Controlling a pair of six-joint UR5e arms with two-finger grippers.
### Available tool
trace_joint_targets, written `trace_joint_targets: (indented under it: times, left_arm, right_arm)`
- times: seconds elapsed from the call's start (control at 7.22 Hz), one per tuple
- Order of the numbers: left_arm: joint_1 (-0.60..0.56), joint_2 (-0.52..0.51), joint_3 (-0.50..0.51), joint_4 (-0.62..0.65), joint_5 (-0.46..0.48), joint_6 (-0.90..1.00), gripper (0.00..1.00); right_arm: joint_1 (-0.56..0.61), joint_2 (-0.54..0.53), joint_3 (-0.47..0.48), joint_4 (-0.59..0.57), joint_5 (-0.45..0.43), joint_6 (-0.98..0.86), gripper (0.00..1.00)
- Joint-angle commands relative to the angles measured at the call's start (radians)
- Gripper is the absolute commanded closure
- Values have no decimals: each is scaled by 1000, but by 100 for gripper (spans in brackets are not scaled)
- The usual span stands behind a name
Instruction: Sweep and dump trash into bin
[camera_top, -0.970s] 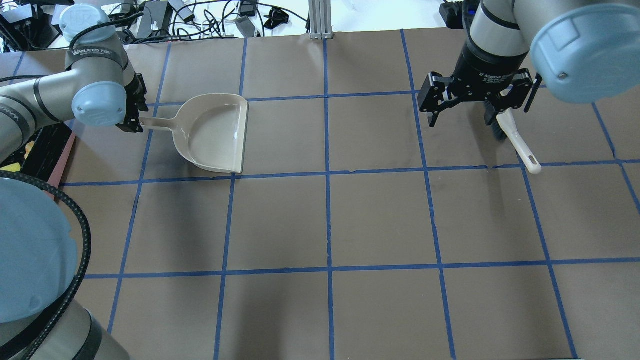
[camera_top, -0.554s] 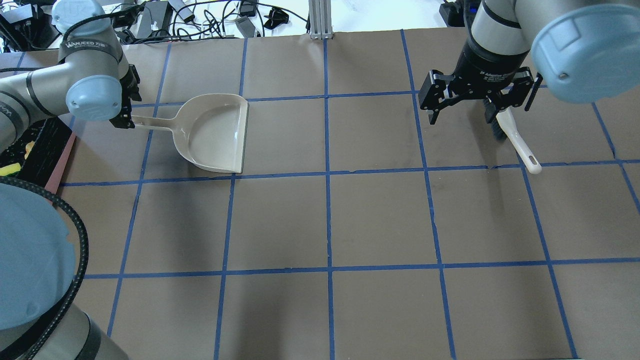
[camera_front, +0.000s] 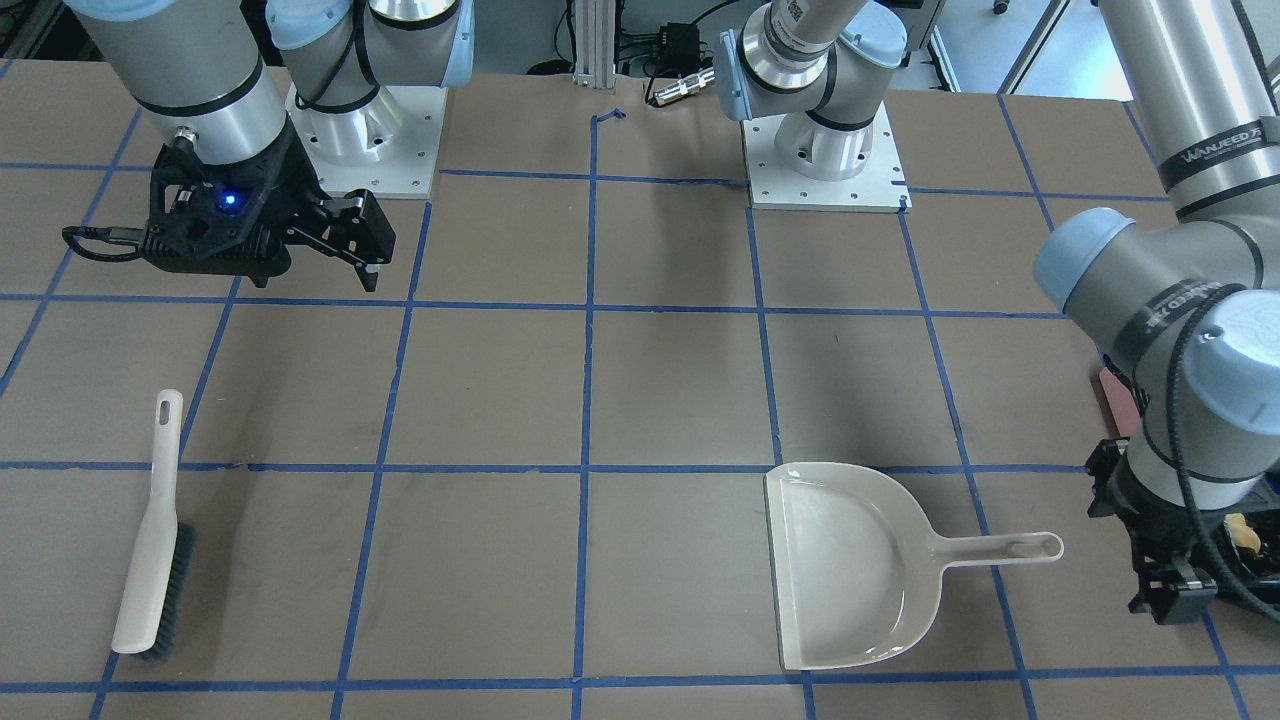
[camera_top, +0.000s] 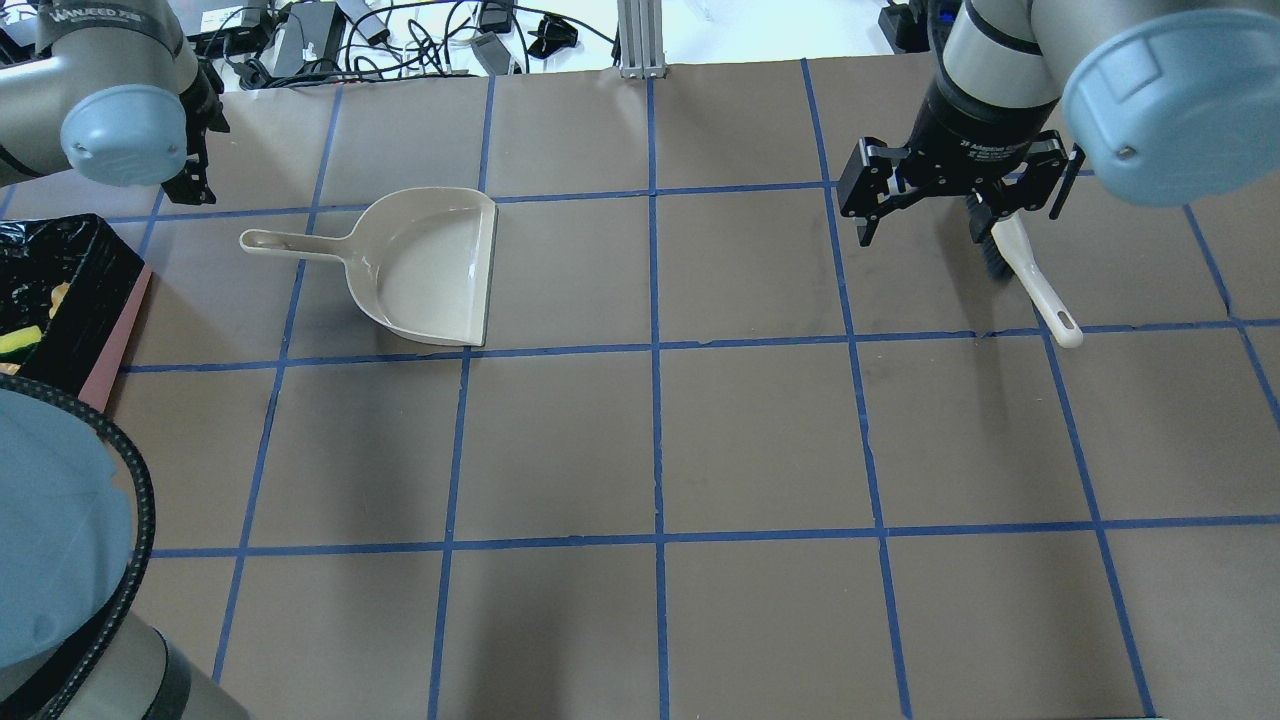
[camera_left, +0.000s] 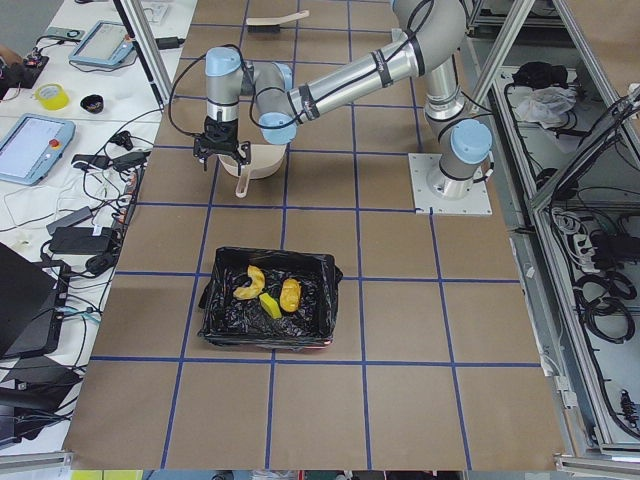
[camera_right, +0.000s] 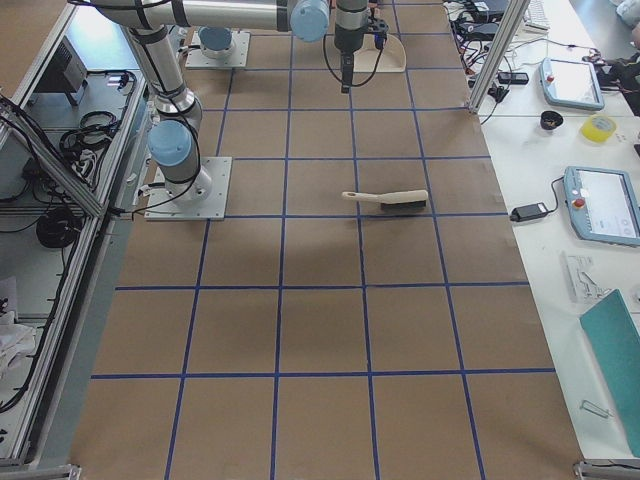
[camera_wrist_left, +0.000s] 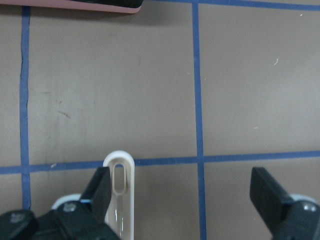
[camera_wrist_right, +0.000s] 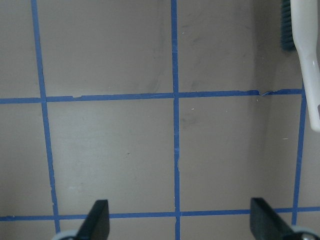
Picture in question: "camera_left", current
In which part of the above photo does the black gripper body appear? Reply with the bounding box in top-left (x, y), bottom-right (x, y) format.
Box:
top-left (194, 116), bottom-right (241, 157)

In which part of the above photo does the beige plastic dustpan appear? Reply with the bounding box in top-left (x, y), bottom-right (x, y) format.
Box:
top-left (218, 144), bottom-right (286, 198)

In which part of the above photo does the beige hand brush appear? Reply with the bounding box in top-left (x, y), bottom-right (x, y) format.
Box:
top-left (245, 10), bottom-right (310, 33)

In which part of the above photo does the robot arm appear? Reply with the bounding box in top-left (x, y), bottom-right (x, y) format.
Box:
top-left (193, 1), bottom-right (492, 199)

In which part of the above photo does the pink bin with black bag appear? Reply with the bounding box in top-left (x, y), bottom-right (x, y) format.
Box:
top-left (198, 246), bottom-right (342, 350)

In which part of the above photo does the small black bowl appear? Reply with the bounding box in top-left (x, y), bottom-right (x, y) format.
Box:
top-left (80, 94), bottom-right (105, 114)

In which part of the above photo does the pale curved melon rind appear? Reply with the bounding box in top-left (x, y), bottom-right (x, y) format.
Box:
top-left (233, 265), bottom-right (266, 300)

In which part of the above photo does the black power brick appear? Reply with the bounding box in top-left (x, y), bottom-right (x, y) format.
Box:
top-left (49, 227), bottom-right (116, 255)

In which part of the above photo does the upper teach pendant tablet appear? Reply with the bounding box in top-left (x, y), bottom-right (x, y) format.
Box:
top-left (68, 20), bottom-right (134, 68)

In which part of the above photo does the teach pendant tablet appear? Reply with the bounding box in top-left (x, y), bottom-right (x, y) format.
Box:
top-left (1, 113), bottom-right (76, 186)
top-left (68, 20), bottom-right (134, 68)

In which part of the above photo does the yellow potato-like lump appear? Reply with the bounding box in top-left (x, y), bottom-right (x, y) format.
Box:
top-left (279, 278), bottom-right (302, 313)

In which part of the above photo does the green yellow sponge piece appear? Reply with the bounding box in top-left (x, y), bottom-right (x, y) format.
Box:
top-left (259, 293), bottom-right (282, 319)

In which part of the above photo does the yellow tape roll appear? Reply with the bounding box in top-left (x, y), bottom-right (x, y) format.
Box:
top-left (35, 83), bottom-right (70, 111)

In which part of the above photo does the lower teach pendant tablet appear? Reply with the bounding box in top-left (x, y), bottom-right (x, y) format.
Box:
top-left (1, 113), bottom-right (76, 186)

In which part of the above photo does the black laptop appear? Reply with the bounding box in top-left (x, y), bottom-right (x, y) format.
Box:
top-left (1, 245), bottom-right (70, 360)

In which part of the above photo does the crumpled white cloth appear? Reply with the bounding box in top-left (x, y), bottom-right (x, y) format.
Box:
top-left (515, 86), bottom-right (577, 128)

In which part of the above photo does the black corrugated cable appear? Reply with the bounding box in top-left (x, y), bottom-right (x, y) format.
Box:
top-left (167, 44), bottom-right (251, 139)

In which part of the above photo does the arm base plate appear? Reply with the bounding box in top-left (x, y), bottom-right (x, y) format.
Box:
top-left (408, 153), bottom-right (493, 217)

